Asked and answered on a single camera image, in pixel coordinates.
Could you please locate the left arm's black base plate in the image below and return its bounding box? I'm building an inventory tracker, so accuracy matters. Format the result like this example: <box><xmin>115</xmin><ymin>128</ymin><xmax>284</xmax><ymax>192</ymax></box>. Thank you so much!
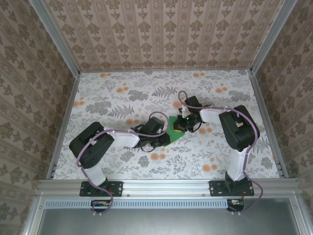
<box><xmin>79</xmin><ymin>180</ymin><xmax>123</xmax><ymax>197</ymax></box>

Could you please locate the right arm's black base plate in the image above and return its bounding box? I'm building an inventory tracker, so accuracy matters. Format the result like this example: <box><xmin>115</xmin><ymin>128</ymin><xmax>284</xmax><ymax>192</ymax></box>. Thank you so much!
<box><xmin>209</xmin><ymin>180</ymin><xmax>255</xmax><ymax>197</ymax></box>

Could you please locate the grey slotted cable duct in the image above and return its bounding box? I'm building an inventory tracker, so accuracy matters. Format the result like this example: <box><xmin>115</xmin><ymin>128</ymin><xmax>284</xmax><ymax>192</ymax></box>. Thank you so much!
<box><xmin>45</xmin><ymin>198</ymin><xmax>246</xmax><ymax>209</ymax></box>

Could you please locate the green cloth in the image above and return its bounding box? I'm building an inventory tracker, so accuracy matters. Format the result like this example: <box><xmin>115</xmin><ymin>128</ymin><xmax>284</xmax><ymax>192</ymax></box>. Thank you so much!
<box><xmin>162</xmin><ymin>115</ymin><xmax>186</xmax><ymax>147</ymax></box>

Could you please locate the grey metal panel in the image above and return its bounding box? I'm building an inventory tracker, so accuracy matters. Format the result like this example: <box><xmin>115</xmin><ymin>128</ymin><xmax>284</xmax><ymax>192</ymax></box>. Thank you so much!
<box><xmin>23</xmin><ymin>197</ymin><xmax>309</xmax><ymax>235</ymax></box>

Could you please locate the arm's purple cable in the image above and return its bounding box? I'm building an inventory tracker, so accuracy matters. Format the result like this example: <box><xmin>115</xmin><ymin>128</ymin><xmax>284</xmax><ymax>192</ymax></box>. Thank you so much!
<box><xmin>77</xmin><ymin>111</ymin><xmax>171</xmax><ymax>217</ymax></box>
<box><xmin>178</xmin><ymin>90</ymin><xmax>265</xmax><ymax>216</ymax></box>

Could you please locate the aluminium side frame rail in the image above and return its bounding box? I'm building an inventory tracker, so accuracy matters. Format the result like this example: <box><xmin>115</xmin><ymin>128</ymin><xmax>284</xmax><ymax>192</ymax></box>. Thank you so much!
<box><xmin>46</xmin><ymin>72</ymin><xmax>81</xmax><ymax>181</ymax></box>
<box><xmin>249</xmin><ymin>70</ymin><xmax>290</xmax><ymax>179</ymax></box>

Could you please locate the right arm's purple cable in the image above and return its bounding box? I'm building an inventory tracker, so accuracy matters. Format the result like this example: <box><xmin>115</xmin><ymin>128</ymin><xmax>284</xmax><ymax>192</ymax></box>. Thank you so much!
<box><xmin>178</xmin><ymin>90</ymin><xmax>265</xmax><ymax>216</ymax></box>

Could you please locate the floral patterned table cover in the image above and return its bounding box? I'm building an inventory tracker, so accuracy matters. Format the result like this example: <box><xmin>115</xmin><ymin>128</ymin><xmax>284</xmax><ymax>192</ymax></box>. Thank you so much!
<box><xmin>52</xmin><ymin>70</ymin><xmax>281</xmax><ymax>181</ymax></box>

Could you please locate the left arm's purple cable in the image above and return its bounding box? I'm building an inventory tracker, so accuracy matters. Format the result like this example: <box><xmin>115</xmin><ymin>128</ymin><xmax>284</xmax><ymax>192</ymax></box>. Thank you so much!
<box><xmin>77</xmin><ymin>111</ymin><xmax>171</xmax><ymax>217</ymax></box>

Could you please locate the long aluminium frame rail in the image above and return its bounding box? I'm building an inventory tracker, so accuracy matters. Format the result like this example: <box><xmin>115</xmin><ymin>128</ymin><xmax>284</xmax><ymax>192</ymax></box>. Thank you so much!
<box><xmin>36</xmin><ymin>178</ymin><xmax>301</xmax><ymax>197</ymax></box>

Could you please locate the black cable connector bracket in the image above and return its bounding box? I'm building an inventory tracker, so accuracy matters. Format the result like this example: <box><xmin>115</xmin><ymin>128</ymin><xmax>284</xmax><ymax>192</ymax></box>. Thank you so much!
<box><xmin>90</xmin><ymin>199</ymin><xmax>111</xmax><ymax>212</ymax></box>
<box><xmin>226</xmin><ymin>198</ymin><xmax>246</xmax><ymax>212</ymax></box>

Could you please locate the aluminium upright frame post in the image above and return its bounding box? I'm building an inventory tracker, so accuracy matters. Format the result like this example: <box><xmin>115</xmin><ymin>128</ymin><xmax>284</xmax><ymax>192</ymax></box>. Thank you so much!
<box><xmin>28</xmin><ymin>0</ymin><xmax>81</xmax><ymax>78</ymax></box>
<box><xmin>249</xmin><ymin>0</ymin><xmax>298</xmax><ymax>74</ymax></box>

